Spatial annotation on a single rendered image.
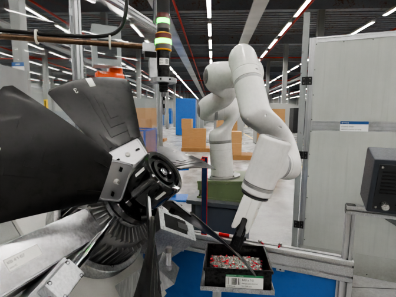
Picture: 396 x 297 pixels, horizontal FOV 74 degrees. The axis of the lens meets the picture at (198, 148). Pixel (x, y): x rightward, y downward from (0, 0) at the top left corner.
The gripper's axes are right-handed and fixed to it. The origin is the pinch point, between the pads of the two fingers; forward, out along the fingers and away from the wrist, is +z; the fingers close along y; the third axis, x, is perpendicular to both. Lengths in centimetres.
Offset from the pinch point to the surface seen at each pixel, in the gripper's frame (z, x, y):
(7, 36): -36, -62, 27
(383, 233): 28, 98, -173
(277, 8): -420, -209, -1051
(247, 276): 12.6, 6.1, -6.9
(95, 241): -3.3, -24.1, 31.4
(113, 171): -15.6, -28.2, 25.1
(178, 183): -14.7, -17.1, 13.8
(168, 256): 7.4, -15.2, 9.8
